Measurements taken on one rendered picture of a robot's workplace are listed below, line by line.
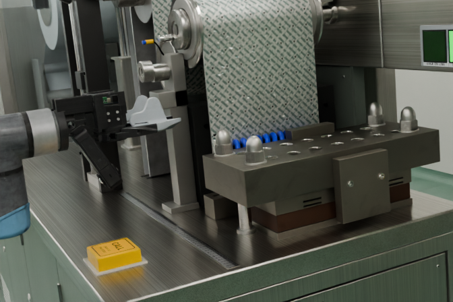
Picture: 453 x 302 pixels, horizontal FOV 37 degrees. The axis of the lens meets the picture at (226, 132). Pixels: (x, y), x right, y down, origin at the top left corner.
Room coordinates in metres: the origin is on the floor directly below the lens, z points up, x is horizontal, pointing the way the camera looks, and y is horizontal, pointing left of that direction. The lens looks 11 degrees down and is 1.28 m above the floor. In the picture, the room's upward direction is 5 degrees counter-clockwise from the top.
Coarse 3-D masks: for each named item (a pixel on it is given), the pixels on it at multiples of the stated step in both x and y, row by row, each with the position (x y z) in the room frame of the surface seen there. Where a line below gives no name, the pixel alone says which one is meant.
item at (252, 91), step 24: (264, 48) 1.26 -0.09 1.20; (288, 48) 1.28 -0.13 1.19; (312, 48) 1.31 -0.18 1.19; (216, 72) 1.22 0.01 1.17; (240, 72) 1.24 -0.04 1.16; (264, 72) 1.26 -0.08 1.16; (288, 72) 1.28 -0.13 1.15; (312, 72) 1.31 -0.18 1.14; (216, 96) 1.22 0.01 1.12; (240, 96) 1.24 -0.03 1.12; (264, 96) 1.26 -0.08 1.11; (288, 96) 1.28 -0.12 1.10; (312, 96) 1.30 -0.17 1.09; (216, 120) 1.22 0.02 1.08; (240, 120) 1.24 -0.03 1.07; (264, 120) 1.26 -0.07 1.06; (288, 120) 1.28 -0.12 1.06; (312, 120) 1.30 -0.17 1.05
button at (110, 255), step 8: (120, 240) 1.05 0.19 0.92; (128, 240) 1.05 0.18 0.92; (88, 248) 1.03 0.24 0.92; (96, 248) 1.02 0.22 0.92; (104, 248) 1.02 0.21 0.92; (112, 248) 1.02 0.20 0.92; (120, 248) 1.01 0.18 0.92; (128, 248) 1.01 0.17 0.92; (136, 248) 1.01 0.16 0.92; (88, 256) 1.03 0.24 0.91; (96, 256) 0.99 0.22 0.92; (104, 256) 0.98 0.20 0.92; (112, 256) 0.99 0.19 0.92; (120, 256) 0.99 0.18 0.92; (128, 256) 1.00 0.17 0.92; (136, 256) 1.00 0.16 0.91; (96, 264) 0.98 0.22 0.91; (104, 264) 0.98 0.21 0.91; (112, 264) 0.98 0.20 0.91; (120, 264) 0.99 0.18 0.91; (128, 264) 1.00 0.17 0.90
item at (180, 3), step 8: (176, 0) 1.28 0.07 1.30; (184, 0) 1.24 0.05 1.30; (312, 0) 1.33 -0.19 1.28; (176, 8) 1.28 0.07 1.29; (184, 8) 1.25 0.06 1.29; (312, 8) 1.32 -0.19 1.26; (192, 16) 1.22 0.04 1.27; (312, 16) 1.32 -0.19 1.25; (192, 24) 1.22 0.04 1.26; (192, 32) 1.22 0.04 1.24; (192, 40) 1.23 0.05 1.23; (192, 48) 1.23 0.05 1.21; (184, 56) 1.27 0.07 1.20; (192, 56) 1.24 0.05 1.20
